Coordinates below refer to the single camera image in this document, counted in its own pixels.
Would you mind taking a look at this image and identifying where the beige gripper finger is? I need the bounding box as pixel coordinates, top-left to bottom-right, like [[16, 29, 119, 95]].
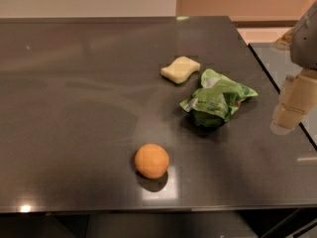
[[270, 68, 317, 135]]

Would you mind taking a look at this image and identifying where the green rice chip bag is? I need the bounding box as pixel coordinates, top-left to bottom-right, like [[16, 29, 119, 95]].
[[180, 68, 258, 128]]

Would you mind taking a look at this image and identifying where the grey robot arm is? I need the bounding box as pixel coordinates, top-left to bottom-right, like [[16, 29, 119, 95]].
[[270, 1, 317, 135]]

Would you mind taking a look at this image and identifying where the yellow sponge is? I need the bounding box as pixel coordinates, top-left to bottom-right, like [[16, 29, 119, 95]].
[[160, 57, 200, 84]]

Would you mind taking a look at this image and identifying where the orange fruit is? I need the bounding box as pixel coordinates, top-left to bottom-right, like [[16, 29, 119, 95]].
[[134, 144, 169, 179]]

